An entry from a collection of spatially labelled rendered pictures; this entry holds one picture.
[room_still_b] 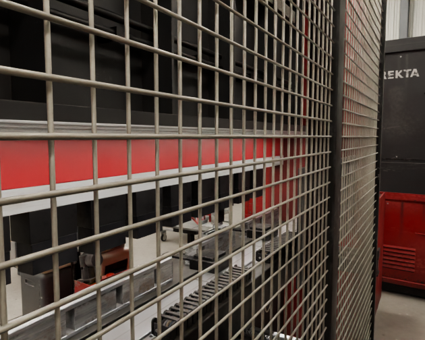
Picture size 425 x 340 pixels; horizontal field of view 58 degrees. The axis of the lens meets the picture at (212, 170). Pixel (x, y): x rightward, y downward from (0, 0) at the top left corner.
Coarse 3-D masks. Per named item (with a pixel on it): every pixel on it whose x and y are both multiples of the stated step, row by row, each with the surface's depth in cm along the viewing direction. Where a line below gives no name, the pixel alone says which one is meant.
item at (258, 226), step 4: (256, 224) 182; (260, 224) 182; (268, 224) 182; (236, 228) 186; (240, 228) 186; (256, 228) 175; (260, 228) 174; (268, 228) 176; (248, 232) 176; (256, 232) 174; (260, 232) 173; (276, 232) 179; (248, 236) 176; (256, 236) 174; (260, 236) 173; (268, 236) 171; (268, 240) 171
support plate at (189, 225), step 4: (192, 220) 207; (196, 220) 207; (184, 224) 197; (188, 224) 197; (192, 224) 197; (196, 224) 197; (176, 228) 192; (184, 228) 190; (188, 228) 188; (196, 228) 188; (204, 228) 188; (208, 228) 188
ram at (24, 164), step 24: (0, 144) 88; (24, 144) 94; (72, 144) 106; (120, 144) 122; (144, 144) 133; (168, 144) 145; (192, 144) 160; (240, 144) 200; (24, 168) 94; (48, 168) 100; (72, 168) 106; (120, 168) 123; (144, 168) 133; (168, 168) 146; (192, 168) 160; (240, 168) 201; (24, 192) 94; (120, 192) 123
